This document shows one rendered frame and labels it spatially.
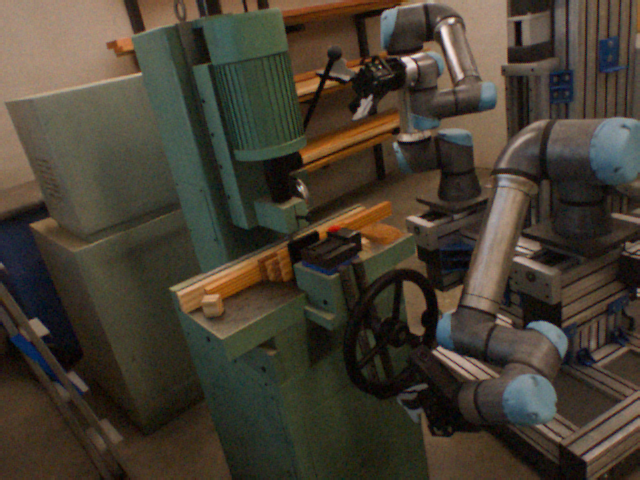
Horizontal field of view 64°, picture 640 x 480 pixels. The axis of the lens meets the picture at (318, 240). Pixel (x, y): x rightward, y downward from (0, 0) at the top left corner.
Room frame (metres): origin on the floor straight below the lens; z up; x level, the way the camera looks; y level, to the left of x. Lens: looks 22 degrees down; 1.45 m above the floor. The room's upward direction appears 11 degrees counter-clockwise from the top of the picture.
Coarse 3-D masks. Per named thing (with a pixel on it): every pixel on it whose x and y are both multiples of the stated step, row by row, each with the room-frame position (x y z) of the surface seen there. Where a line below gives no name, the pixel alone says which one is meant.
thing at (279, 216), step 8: (256, 200) 1.28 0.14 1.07; (264, 200) 1.27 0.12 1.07; (288, 200) 1.23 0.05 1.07; (296, 200) 1.21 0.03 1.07; (256, 208) 1.28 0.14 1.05; (264, 208) 1.24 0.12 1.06; (272, 208) 1.21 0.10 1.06; (280, 208) 1.18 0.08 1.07; (288, 208) 1.18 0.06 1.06; (296, 208) 1.19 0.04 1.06; (304, 208) 1.21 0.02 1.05; (264, 216) 1.25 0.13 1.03; (272, 216) 1.22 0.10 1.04; (280, 216) 1.19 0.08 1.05; (288, 216) 1.18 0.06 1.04; (264, 224) 1.26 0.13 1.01; (272, 224) 1.22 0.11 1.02; (280, 224) 1.19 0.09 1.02; (288, 224) 1.18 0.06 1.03; (296, 224) 1.19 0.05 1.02; (304, 224) 1.20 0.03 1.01; (288, 232) 1.17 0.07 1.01
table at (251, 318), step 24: (408, 240) 1.25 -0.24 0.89; (384, 264) 1.19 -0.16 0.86; (264, 288) 1.11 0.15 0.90; (288, 288) 1.08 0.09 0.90; (192, 312) 1.06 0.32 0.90; (240, 312) 1.01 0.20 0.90; (264, 312) 0.99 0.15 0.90; (288, 312) 1.01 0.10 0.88; (312, 312) 1.01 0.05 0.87; (216, 336) 0.94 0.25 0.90; (240, 336) 0.94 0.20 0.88; (264, 336) 0.97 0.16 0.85
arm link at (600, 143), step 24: (552, 120) 0.94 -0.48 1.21; (576, 120) 0.91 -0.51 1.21; (600, 120) 0.88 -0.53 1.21; (624, 120) 0.86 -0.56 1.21; (552, 144) 0.90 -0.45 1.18; (576, 144) 0.87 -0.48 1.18; (600, 144) 0.84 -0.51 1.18; (624, 144) 0.82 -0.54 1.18; (552, 168) 0.90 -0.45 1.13; (576, 168) 0.86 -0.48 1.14; (600, 168) 0.84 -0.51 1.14; (624, 168) 0.82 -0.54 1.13; (624, 192) 1.11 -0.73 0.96
